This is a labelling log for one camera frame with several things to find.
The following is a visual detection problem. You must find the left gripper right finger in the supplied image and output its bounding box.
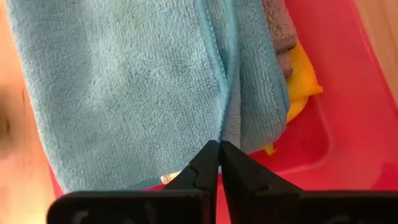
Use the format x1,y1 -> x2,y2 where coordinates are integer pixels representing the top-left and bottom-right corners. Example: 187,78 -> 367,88
220,141 -> 302,224

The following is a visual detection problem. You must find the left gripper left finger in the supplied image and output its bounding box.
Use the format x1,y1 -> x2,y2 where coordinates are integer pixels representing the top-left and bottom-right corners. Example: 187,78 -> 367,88
164,140 -> 220,224

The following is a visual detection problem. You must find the blue microfiber towel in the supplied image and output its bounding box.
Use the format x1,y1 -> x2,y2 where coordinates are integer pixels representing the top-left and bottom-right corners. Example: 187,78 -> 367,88
5,0 -> 290,194

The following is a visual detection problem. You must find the yellow microfiber towel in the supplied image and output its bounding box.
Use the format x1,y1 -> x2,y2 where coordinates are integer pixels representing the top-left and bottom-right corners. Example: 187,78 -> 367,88
260,39 -> 324,156

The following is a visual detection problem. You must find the pink translucent plastic bin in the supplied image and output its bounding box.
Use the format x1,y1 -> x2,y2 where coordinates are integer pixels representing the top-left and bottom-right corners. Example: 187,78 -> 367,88
48,0 -> 398,224

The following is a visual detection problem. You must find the grey microfiber towel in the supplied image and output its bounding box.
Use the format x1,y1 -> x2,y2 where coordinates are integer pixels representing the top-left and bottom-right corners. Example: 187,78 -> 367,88
262,0 -> 299,79

